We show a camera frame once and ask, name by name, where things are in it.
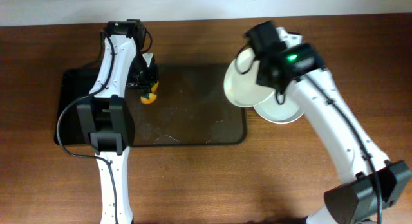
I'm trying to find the white plate top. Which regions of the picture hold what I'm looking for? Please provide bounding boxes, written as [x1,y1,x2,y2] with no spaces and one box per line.
[223,48,274,107]

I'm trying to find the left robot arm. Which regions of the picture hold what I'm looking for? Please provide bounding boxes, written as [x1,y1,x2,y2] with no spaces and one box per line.
[76,19,159,224]

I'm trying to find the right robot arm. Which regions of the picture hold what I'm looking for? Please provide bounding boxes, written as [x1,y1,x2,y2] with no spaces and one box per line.
[245,21,411,223]

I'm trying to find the brown serving tray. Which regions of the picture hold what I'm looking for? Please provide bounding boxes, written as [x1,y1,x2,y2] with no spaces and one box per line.
[126,64,247,147]

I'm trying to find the pale blue plate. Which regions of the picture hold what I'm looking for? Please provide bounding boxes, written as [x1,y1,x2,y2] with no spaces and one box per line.
[254,94,304,124]

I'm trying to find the black sponge tray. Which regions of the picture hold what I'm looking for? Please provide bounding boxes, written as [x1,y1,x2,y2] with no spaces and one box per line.
[57,68,98,145]

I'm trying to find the green and yellow sponge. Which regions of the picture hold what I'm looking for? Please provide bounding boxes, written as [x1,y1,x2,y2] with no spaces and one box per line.
[140,81,159,104]

